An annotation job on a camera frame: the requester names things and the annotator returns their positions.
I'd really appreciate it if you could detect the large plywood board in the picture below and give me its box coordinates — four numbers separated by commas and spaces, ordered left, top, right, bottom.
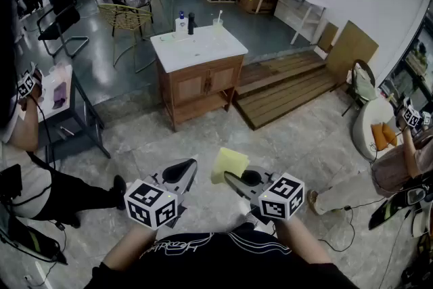
325, 20, 380, 85

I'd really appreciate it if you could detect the black glossy device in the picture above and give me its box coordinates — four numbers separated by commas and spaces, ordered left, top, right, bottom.
367, 184, 433, 231

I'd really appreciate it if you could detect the yellow wire chair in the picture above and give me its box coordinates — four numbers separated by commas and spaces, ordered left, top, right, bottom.
97, 3, 156, 74

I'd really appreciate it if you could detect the person's black shirt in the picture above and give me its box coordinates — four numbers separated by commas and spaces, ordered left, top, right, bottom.
83, 222, 360, 289

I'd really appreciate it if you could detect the person's right white shoe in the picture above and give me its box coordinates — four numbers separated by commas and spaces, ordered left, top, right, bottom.
236, 199, 277, 236

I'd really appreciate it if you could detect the black faucet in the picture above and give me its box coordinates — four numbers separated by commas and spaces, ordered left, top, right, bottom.
187, 12, 198, 36

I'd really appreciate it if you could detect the white round seat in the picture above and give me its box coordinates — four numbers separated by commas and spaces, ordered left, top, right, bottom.
351, 97, 404, 162

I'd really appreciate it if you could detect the black cantilever chair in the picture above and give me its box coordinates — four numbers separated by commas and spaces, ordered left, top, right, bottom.
36, 0, 90, 59

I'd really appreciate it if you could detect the orange cushion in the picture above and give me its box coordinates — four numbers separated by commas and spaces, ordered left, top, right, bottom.
370, 122, 398, 152

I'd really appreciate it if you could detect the white soap bottle blue cap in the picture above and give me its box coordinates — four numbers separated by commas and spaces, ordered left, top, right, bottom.
175, 11, 189, 34

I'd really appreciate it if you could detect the white ceramic sink top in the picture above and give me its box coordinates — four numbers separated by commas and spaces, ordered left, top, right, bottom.
150, 24, 250, 74

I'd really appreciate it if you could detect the yellow cloth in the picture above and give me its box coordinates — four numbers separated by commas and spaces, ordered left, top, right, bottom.
211, 147, 250, 185

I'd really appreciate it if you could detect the person's left forearm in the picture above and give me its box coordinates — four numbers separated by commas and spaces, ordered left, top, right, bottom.
101, 222, 160, 272

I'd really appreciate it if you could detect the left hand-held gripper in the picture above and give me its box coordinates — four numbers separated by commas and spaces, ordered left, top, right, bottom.
124, 158, 199, 231

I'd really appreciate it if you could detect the wooden slatted deck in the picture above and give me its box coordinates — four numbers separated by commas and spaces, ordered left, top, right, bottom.
232, 49, 341, 131

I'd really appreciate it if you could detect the black metal chair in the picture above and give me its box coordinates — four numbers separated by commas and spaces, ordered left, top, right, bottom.
340, 59, 378, 118

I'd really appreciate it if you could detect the black floor cable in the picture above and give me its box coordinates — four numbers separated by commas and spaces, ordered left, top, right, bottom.
317, 196, 388, 253

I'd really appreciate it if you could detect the clear plastic cup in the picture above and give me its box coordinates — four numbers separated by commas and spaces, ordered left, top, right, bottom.
48, 60, 68, 83

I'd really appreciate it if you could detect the person's right forearm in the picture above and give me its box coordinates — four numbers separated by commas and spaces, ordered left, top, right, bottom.
273, 215, 334, 265

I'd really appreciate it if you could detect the wooden cabinet frame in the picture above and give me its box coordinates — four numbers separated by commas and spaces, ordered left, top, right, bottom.
156, 55, 245, 133

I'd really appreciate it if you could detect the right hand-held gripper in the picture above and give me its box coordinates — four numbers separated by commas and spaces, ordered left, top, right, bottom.
223, 169, 304, 221

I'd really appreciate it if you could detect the black bag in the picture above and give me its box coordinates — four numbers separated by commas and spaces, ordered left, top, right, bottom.
0, 206, 68, 265

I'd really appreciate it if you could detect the glass window wall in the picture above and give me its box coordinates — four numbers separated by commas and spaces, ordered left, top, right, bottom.
378, 8, 433, 112

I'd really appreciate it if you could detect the small plywood board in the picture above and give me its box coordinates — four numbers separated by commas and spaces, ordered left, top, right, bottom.
317, 22, 340, 53

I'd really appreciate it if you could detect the pale green garment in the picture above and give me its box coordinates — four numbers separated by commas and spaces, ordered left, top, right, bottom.
353, 63, 378, 102

